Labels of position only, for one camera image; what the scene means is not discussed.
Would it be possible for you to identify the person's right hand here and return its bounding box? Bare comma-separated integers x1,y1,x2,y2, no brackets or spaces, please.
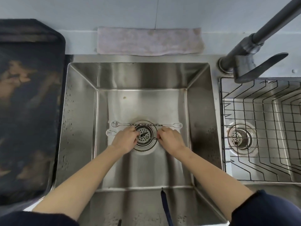
157,126,188,155

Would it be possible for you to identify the person's left hand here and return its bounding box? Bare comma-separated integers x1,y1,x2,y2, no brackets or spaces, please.
110,127,140,155

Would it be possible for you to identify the twisted metal stirrer fork end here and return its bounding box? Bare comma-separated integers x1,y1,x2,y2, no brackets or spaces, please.
106,130,163,141

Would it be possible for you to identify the person's left forearm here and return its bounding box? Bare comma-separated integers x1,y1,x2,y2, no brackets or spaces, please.
32,144,126,221

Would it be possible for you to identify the person's right forearm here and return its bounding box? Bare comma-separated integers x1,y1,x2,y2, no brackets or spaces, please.
172,144,256,221

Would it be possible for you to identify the round metal drain strainer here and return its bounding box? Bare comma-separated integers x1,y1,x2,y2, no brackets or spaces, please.
132,120,158,152
227,124,253,150

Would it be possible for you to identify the twisted metal stirrer spoon fork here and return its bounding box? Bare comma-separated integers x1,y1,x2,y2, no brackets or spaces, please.
111,121,183,129

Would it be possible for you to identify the large stainless steel sink basin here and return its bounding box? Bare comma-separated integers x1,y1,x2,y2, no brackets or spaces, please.
50,55,227,226

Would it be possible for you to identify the pinkish grey dish cloth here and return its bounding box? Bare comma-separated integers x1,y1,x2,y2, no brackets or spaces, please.
96,27,205,56

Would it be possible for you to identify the small stainless steel sink basin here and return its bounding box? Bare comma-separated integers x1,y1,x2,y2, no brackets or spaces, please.
219,77,301,184

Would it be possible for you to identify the black drain tray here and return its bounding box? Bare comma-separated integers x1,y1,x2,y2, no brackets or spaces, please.
0,19,66,206

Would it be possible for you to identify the dark grey kitchen faucet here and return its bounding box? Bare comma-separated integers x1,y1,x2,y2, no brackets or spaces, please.
217,0,301,84

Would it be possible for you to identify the dark blue right sleeve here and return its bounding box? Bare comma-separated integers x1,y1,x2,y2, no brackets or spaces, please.
231,190,301,226

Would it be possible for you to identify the dark blue sleeve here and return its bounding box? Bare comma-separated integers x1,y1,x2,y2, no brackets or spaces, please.
231,190,301,226
0,210,74,226

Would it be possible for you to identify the dark blue left sleeve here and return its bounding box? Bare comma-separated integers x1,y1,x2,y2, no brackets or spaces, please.
0,210,74,226

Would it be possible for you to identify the black wire dish rack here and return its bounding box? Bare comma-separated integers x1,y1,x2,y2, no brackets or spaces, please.
219,78,301,182

